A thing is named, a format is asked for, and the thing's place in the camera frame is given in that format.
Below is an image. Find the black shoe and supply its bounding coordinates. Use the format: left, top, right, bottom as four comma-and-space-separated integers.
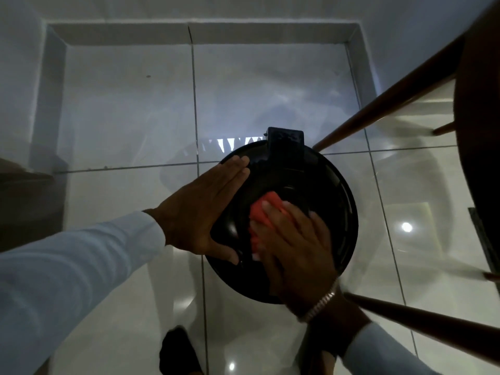
159, 326, 204, 375

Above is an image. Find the person's right hand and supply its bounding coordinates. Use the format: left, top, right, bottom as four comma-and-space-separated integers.
250, 201, 340, 314

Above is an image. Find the black round trash bin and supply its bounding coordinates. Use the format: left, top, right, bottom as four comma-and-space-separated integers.
204, 127, 359, 305

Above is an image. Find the person's left forearm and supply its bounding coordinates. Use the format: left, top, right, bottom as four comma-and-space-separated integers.
0, 210, 167, 375

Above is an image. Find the silver wrist bracelet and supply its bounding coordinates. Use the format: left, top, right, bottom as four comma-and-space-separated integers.
296, 282, 340, 324

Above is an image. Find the person's left hand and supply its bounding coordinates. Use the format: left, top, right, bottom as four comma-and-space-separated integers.
144, 155, 251, 266

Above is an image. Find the red cleaning cloth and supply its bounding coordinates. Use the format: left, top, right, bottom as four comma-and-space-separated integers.
249, 192, 293, 251

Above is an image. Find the person's right forearm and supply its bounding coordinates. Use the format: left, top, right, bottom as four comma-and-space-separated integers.
299, 291, 444, 375

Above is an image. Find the dark wooden furniture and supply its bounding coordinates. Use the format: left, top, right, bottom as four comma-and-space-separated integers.
0, 158, 66, 252

